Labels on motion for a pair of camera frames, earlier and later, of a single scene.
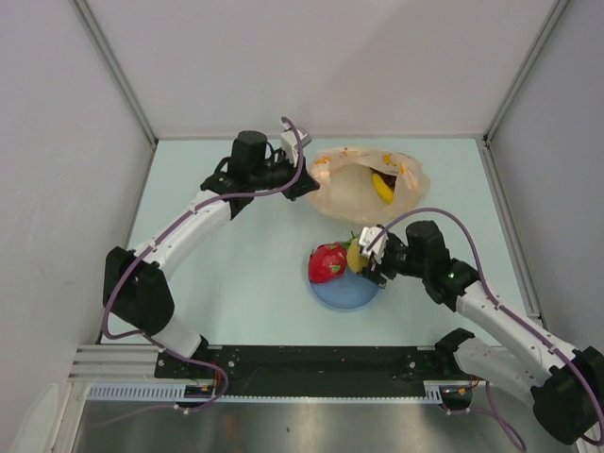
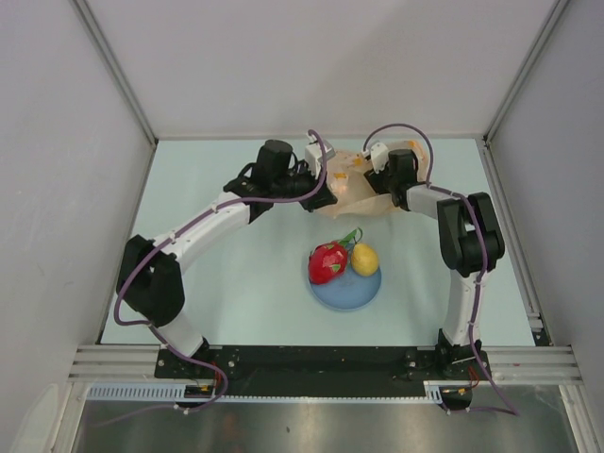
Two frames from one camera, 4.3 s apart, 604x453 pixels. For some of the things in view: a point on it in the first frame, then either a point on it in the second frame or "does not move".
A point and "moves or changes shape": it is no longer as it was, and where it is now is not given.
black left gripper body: [292, 193] to [310, 204]
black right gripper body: [394, 260] to [382, 182]
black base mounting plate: [308, 370] does not move
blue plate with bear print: [352, 291] does not move
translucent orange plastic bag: [346, 188] moves or changes shape
